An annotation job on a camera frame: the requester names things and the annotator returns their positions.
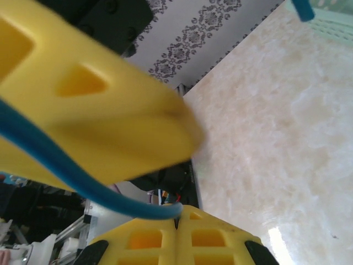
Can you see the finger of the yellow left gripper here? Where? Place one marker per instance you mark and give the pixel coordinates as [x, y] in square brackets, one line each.
[110, 110]

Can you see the light green plastic basket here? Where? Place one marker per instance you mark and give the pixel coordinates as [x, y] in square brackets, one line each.
[331, 27]

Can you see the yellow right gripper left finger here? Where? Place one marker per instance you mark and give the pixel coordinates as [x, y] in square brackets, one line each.
[143, 232]

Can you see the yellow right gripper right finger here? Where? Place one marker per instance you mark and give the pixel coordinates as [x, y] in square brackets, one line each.
[209, 229]

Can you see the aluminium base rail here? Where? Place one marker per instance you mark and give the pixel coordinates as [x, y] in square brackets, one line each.
[74, 229]

